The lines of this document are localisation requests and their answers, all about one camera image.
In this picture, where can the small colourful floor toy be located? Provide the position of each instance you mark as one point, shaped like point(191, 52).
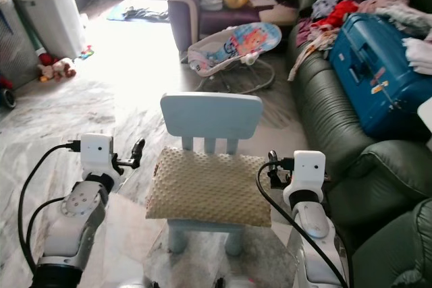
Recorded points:
point(86, 52)

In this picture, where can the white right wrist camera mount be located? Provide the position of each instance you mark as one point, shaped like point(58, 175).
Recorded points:
point(309, 170)

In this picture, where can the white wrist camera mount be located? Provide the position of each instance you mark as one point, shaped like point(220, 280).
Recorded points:
point(309, 170)
point(96, 153)

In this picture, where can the blue door mat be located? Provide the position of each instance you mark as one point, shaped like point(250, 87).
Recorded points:
point(136, 13)

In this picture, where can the purple armchair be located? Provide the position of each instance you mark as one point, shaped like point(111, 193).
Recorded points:
point(226, 21)

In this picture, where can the dark green leather sofa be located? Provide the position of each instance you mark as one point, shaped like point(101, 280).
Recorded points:
point(331, 119)

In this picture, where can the printed baby bouncer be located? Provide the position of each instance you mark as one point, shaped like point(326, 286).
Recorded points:
point(236, 44)

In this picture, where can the black stroller wheel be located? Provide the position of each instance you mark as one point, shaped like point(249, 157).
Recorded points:
point(7, 96)

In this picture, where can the red green toy bat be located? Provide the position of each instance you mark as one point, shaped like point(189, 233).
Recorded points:
point(44, 52)

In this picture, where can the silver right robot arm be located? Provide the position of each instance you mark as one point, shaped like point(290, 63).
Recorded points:
point(314, 234)

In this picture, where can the grey mesh laundry basket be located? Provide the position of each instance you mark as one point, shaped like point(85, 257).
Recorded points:
point(17, 45)

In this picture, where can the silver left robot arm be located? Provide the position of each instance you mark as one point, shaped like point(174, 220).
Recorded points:
point(74, 227)

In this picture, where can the blue hard suitcase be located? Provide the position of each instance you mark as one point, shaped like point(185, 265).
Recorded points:
point(378, 72)

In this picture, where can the pile of mixed clothes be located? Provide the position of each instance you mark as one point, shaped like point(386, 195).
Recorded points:
point(388, 1)

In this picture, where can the beige dotted pillow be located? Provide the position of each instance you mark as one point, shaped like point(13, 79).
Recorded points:
point(209, 187)

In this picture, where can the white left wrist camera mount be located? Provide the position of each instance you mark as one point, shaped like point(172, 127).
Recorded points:
point(96, 153)

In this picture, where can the white plastic bin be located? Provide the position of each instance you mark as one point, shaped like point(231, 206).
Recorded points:
point(48, 15)

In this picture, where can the light blue child chair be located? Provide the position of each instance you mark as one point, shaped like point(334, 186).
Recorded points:
point(211, 116)

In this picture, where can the red garment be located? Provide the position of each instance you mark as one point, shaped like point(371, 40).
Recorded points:
point(341, 13)

